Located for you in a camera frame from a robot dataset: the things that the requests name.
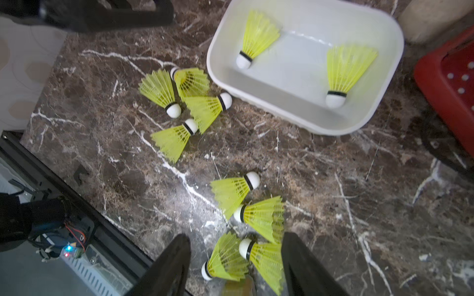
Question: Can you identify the red dotted toaster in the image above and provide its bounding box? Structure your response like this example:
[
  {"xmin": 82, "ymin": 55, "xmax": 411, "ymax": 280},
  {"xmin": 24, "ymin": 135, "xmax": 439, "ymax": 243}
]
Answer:
[{"xmin": 414, "ymin": 27, "xmax": 474, "ymax": 156}]

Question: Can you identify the green shuttlecock right low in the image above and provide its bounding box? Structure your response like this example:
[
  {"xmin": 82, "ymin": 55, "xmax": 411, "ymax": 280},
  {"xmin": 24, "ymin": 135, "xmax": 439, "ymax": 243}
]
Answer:
[{"xmin": 239, "ymin": 238, "xmax": 285, "ymax": 296}]

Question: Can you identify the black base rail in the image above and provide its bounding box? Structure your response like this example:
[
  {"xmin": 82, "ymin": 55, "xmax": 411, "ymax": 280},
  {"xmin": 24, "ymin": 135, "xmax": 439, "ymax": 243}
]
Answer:
[{"xmin": 1, "ymin": 131, "xmax": 152, "ymax": 296}]

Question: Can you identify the white storage box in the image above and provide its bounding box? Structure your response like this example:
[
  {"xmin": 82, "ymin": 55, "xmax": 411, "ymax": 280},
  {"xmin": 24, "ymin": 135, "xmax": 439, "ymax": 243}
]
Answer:
[{"xmin": 207, "ymin": 1, "xmax": 404, "ymax": 136}]

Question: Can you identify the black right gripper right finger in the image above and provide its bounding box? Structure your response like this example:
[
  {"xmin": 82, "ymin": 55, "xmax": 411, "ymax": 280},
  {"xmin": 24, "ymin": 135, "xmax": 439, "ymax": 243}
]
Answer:
[{"xmin": 281, "ymin": 232, "xmax": 348, "ymax": 296}]

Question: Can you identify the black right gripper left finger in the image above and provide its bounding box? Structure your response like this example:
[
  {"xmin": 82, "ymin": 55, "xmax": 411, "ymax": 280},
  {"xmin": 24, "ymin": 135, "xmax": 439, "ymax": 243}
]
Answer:
[{"xmin": 126, "ymin": 234, "xmax": 191, "ymax": 296}]

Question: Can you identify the green shuttlecock top group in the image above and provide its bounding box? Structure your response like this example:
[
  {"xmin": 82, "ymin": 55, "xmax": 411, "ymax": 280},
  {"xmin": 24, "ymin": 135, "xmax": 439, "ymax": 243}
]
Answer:
[{"xmin": 170, "ymin": 67, "xmax": 210, "ymax": 101}]

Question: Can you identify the clear jar with powder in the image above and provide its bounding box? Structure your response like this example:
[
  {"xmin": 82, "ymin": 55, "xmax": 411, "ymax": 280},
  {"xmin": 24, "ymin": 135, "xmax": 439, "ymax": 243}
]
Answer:
[{"xmin": 398, "ymin": 0, "xmax": 474, "ymax": 44}]

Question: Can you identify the green shuttlecock lone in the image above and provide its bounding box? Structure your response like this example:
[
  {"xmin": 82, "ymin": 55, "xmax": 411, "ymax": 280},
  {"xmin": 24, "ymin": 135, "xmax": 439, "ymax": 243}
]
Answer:
[{"xmin": 236, "ymin": 10, "xmax": 280, "ymax": 70}]

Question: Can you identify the green shuttlecock group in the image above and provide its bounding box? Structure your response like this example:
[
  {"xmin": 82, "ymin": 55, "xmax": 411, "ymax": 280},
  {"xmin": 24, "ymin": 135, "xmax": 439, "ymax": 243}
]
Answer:
[
  {"xmin": 151, "ymin": 118, "xmax": 198, "ymax": 164},
  {"xmin": 138, "ymin": 70, "xmax": 181, "ymax": 118},
  {"xmin": 184, "ymin": 92, "xmax": 233, "ymax": 134},
  {"xmin": 170, "ymin": 67, "xmax": 210, "ymax": 101}
]

